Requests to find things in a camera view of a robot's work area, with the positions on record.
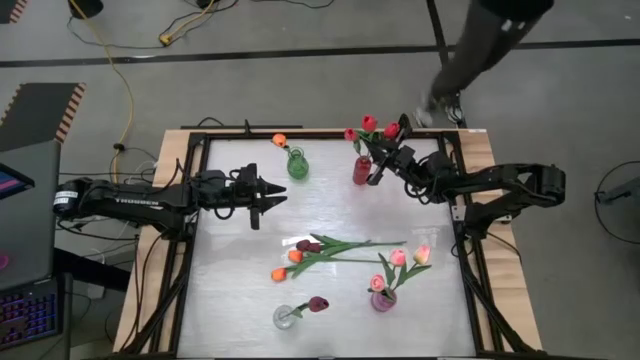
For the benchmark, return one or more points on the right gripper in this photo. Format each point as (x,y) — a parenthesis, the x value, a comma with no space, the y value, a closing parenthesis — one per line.
(402,160)

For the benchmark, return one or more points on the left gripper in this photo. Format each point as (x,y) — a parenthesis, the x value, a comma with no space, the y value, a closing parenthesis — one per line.
(248,187)

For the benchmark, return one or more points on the pink artificial tulip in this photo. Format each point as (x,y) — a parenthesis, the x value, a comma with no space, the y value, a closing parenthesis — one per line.
(422,254)
(377,282)
(398,257)

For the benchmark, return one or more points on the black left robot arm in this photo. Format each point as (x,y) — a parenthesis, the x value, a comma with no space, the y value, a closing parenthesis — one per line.
(140,202)

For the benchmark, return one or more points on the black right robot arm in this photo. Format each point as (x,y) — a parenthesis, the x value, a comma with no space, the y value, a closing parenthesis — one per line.
(500,182)

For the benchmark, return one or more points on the red ribbed glass vase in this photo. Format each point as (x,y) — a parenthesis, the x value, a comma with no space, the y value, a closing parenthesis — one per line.
(362,172)

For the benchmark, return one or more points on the green glass vase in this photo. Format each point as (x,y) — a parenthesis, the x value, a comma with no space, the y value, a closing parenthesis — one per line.
(298,167)

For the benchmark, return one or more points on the clear embossed glass vase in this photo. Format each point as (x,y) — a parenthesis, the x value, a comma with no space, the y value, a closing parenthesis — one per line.
(285,317)

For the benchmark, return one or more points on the purple ribbed glass vase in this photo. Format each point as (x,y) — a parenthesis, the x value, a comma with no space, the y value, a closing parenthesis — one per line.
(384,302)

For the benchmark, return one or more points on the person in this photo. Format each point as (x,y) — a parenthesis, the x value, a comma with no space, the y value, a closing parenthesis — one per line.
(480,45)

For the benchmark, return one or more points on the grey laptop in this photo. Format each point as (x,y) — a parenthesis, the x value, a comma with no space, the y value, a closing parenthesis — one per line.
(35,235)

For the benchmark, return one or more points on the black stand foot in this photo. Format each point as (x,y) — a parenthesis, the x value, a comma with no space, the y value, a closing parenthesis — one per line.
(627,191)

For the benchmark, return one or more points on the black mat striped edge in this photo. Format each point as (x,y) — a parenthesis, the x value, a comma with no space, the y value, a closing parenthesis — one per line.
(35,115)
(7,7)

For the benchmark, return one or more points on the monitor screen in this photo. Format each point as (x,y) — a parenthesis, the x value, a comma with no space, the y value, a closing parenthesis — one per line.
(12,182)

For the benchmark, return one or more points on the black round stand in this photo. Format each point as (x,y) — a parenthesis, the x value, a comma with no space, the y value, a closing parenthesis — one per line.
(85,7)

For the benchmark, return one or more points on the backlit keyboard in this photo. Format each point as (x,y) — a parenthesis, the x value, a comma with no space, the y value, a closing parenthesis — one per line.
(30,315)

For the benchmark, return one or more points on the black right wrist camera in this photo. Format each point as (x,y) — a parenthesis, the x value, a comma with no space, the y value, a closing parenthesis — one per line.
(377,176)

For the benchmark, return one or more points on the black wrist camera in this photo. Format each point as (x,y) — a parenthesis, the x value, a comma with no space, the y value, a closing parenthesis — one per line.
(377,176)
(255,218)

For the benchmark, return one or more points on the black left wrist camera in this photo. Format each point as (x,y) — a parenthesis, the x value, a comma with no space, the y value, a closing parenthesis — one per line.
(255,218)

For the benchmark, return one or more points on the black metal table frame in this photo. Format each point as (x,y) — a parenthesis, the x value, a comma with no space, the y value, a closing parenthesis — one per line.
(220,135)

